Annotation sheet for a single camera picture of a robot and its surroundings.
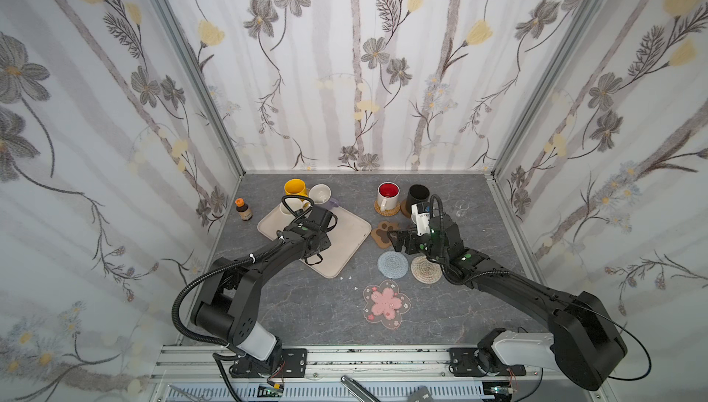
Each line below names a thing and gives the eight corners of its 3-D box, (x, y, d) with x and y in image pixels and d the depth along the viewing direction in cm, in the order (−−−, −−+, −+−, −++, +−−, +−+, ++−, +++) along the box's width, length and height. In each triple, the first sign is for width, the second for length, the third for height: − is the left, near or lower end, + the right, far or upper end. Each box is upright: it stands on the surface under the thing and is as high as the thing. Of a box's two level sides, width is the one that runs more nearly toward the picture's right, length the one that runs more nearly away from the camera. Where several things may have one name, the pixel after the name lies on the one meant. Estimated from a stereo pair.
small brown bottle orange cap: (241, 220, 106) (233, 206, 99) (244, 212, 109) (236, 197, 102) (251, 220, 106) (243, 206, 99) (253, 212, 109) (246, 197, 102)
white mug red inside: (378, 216, 109) (379, 203, 102) (377, 194, 116) (378, 181, 109) (398, 216, 109) (401, 203, 102) (396, 195, 116) (398, 181, 109)
